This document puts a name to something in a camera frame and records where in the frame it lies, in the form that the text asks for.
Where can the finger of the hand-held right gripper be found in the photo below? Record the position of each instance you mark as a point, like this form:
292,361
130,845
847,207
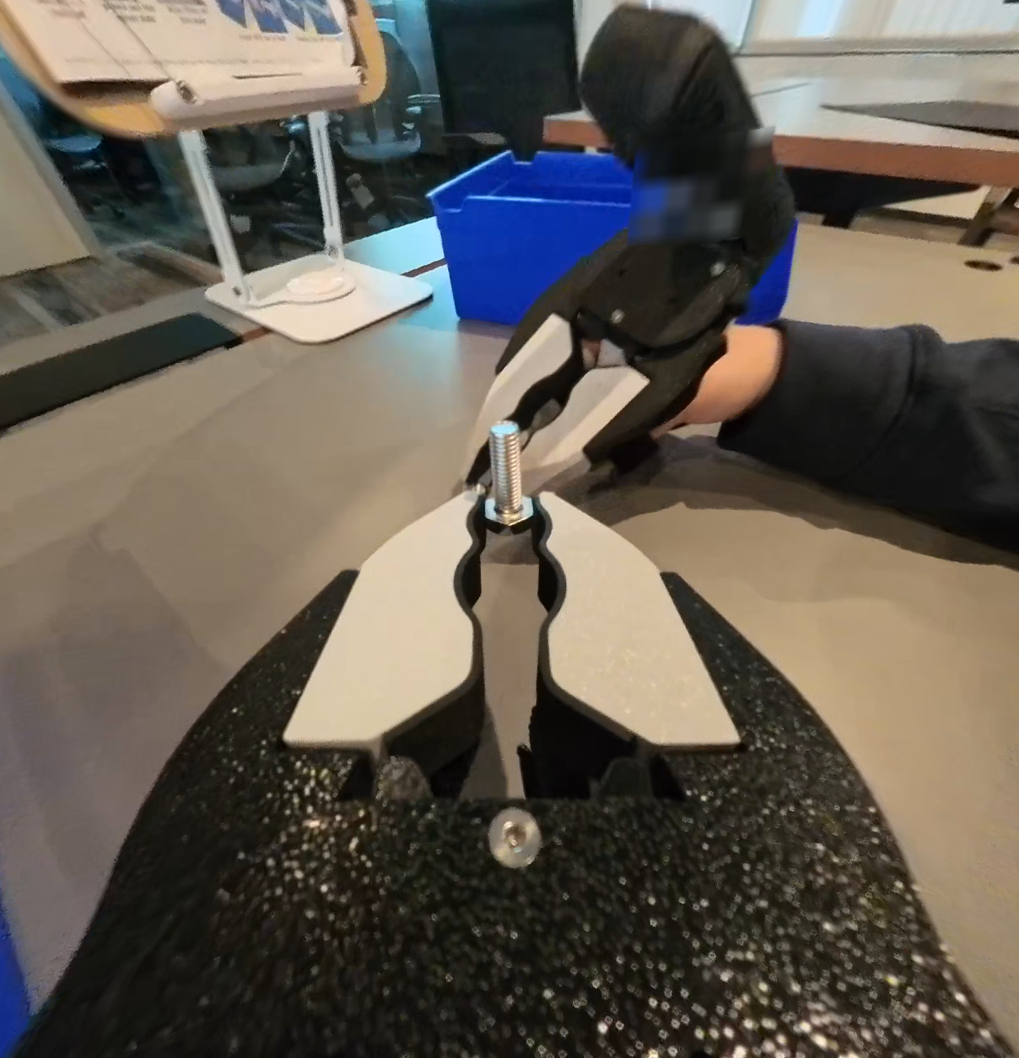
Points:
596,405
530,355

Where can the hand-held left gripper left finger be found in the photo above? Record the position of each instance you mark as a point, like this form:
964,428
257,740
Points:
393,628

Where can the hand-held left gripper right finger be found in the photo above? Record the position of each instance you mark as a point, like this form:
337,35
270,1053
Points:
633,645

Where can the silver hex bolt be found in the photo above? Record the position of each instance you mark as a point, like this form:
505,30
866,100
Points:
504,471

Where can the person's right forearm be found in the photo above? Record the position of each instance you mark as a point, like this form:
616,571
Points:
889,413

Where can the person's right hand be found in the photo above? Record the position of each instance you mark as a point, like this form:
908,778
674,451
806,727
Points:
741,372

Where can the white document stand wooden board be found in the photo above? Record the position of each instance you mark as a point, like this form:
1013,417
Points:
327,306

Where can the wooden edged background table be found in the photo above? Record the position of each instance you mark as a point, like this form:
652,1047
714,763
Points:
889,157

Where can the black mesh chair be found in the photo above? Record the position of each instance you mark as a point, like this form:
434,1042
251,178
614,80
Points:
501,66

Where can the grey office chair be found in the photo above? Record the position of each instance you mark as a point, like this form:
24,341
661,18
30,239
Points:
393,91

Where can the dark mat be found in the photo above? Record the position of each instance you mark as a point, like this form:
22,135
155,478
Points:
956,117

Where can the black table mat strip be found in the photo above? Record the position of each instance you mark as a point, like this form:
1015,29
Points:
104,364

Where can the printed instruction sheet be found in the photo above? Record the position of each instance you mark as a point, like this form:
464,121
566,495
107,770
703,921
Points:
145,33

